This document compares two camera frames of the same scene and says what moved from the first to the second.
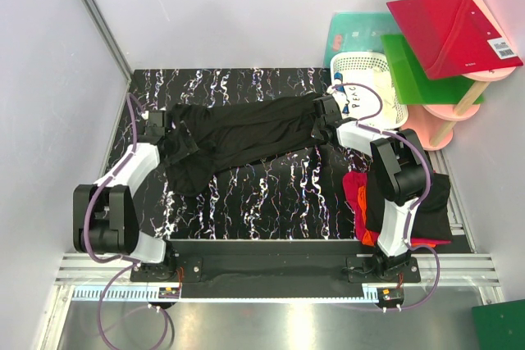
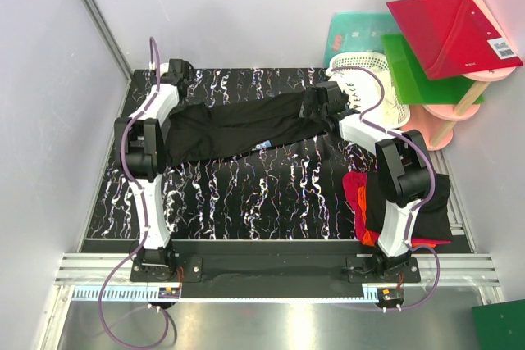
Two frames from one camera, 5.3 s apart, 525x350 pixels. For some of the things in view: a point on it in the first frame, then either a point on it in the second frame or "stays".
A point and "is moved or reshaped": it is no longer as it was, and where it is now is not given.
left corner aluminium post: [97, 15] stays
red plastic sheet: [451, 35] stays
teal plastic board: [357, 32] stays
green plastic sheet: [410, 84] stays
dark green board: [499, 326] stays
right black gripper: [315, 132] → [311, 97]
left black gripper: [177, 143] → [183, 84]
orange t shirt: [368, 238] stays
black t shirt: [200, 138] is moved or reshaped
